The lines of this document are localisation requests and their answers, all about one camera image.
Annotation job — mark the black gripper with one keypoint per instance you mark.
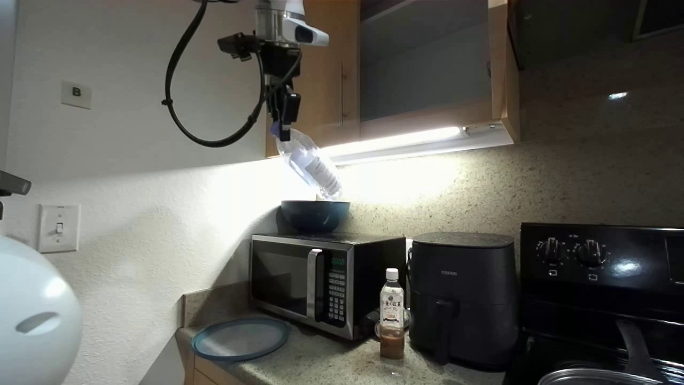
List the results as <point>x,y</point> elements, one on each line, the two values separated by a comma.
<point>280,64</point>

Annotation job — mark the clear water bottle blue cap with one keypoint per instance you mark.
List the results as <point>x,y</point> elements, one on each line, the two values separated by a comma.
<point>307,158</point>

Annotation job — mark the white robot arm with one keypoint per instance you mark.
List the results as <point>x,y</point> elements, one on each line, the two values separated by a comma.
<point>277,43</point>

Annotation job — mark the small bottle brown liquid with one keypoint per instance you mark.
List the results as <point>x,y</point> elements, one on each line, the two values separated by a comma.
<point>391,314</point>

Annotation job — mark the dark blue bowl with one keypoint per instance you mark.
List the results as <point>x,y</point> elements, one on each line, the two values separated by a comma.
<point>316,216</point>

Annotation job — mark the stainless steel microwave oven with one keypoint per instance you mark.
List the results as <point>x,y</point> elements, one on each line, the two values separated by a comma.
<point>324,282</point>

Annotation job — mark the blue rimmed plate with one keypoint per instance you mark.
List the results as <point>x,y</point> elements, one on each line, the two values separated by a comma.
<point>241,337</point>

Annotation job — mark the black air fryer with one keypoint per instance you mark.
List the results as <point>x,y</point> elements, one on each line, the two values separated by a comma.
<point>465,298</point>

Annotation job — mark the black kitchen stove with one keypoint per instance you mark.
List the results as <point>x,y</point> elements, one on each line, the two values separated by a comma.
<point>599,296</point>

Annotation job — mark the silver pot on stove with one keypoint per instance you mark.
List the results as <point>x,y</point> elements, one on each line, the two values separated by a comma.
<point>606,374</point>

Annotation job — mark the wooden wall cabinet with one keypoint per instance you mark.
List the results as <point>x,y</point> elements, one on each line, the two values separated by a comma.
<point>409,67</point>

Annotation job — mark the white wall thermostat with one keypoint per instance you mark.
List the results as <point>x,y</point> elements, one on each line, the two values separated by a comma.
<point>75,94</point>

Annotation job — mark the white light switch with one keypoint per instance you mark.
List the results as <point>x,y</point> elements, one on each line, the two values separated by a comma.
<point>59,229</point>

